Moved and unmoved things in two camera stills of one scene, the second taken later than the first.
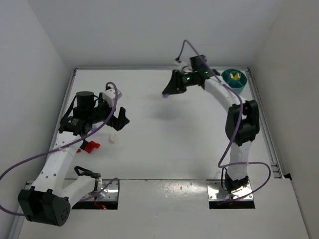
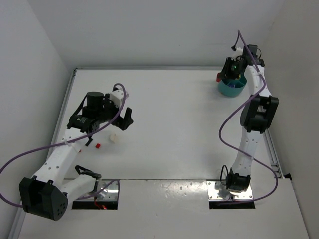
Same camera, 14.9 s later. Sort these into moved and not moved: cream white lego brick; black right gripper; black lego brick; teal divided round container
Moved: black lego brick; black right gripper
Not moved: cream white lego brick; teal divided round container
